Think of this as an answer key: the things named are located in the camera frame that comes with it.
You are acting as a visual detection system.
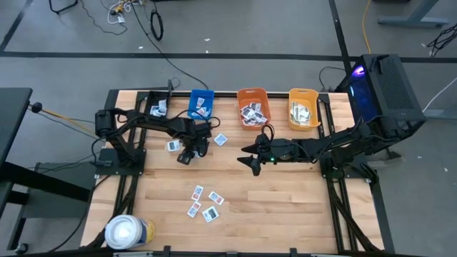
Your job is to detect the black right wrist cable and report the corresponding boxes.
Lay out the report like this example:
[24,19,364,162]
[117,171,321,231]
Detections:
[262,124,275,143]

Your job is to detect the black mesh basket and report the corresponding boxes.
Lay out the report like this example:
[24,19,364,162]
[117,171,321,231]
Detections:
[144,91,171,121]

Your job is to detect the white floor cable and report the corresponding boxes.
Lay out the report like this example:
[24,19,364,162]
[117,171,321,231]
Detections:
[421,76,457,114]

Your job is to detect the coiled black cable loop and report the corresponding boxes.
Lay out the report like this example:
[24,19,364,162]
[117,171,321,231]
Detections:
[149,9,165,41]

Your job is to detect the black desk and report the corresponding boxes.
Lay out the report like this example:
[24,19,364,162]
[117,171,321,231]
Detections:
[0,87,92,251]

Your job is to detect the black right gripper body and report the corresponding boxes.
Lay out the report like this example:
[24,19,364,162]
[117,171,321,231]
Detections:
[251,137,286,176]

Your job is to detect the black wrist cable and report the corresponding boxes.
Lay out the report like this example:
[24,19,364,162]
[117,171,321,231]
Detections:
[178,108,221,129]
[262,124,275,143]

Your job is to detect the long black floor cable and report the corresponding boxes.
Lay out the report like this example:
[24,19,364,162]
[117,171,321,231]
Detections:
[131,0,211,91]

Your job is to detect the white cable bundle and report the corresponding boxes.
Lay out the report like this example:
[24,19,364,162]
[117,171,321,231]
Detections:
[106,0,144,25]

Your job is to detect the orange plastic bin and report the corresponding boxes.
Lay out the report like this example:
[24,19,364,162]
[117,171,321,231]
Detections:
[236,87,272,131]

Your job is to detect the white tub yellow label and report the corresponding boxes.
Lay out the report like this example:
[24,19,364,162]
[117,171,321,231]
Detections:
[104,214,156,250]

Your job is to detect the yellow floor cable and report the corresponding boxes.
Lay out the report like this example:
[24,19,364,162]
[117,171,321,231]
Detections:
[361,0,372,54]

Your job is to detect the yellow plastic bin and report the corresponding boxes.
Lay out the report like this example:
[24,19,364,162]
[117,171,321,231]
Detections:
[288,88,321,131]

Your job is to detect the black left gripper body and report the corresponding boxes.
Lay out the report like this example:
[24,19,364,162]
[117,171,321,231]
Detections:
[177,135,211,166]

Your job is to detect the black computer tower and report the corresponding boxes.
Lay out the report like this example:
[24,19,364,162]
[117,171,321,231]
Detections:
[335,53,428,146]

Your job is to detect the blue plastic bin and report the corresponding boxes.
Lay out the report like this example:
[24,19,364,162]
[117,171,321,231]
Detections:
[187,89,216,121]

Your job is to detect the black cable bundle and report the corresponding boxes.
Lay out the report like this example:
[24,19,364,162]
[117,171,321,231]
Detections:
[426,23,457,58]

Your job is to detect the thin yellow cable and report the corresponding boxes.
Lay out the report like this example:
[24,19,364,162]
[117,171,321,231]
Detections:
[41,109,98,136]

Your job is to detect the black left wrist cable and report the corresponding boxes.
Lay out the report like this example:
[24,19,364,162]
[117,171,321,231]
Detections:
[178,108,221,129]

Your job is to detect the desk with grey legs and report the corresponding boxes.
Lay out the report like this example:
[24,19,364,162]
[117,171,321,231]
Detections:
[373,0,451,28]

